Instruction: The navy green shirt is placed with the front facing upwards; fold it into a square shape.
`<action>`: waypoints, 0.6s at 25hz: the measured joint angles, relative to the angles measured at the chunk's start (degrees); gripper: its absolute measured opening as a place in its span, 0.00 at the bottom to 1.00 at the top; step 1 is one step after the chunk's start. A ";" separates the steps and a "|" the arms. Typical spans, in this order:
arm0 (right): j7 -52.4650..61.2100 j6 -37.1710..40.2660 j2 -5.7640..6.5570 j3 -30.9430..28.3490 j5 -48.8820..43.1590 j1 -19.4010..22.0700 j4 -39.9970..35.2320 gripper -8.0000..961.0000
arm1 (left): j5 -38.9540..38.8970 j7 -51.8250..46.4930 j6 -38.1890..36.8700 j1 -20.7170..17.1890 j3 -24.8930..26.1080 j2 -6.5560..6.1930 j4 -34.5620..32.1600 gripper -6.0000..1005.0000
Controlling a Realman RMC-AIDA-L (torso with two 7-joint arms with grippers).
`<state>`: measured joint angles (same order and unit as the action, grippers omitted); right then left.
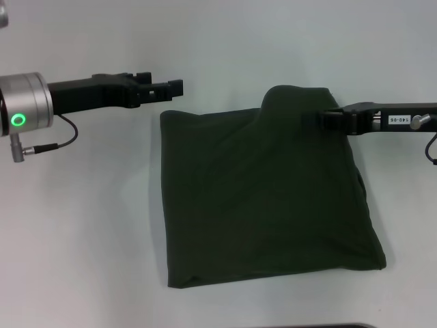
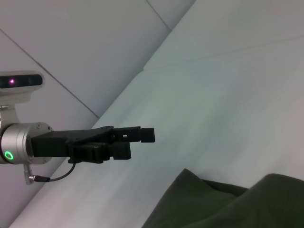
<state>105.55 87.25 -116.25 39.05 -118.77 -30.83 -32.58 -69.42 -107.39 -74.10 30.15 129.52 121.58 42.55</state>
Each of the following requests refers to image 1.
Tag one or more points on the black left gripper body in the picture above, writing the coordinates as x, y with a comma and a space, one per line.
88, 94

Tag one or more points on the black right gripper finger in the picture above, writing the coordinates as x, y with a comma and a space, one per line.
336, 119
333, 110

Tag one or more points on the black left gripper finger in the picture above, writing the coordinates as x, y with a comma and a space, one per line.
144, 78
162, 90

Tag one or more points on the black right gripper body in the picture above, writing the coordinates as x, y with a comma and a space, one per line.
392, 118

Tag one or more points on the dark green FREE t-shirt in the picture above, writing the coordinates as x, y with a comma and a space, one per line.
259, 205

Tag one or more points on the dark rounded panel edge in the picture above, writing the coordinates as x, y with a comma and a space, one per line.
321, 325

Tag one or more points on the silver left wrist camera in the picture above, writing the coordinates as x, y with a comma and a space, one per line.
4, 13

